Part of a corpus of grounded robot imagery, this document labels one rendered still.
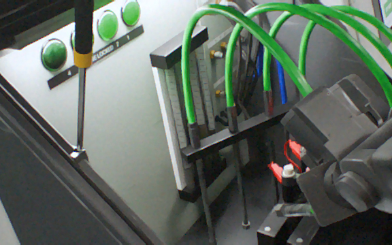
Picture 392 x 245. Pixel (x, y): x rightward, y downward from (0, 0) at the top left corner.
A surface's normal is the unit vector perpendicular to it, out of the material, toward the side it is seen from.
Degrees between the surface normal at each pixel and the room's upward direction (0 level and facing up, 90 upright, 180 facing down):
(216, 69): 90
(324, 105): 40
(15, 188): 90
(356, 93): 74
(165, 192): 90
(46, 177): 90
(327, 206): 45
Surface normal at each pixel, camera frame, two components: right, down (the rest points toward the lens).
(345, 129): -0.04, -0.25
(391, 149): -0.62, -0.79
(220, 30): 0.81, 0.19
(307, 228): -0.15, -0.84
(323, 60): -0.56, 0.51
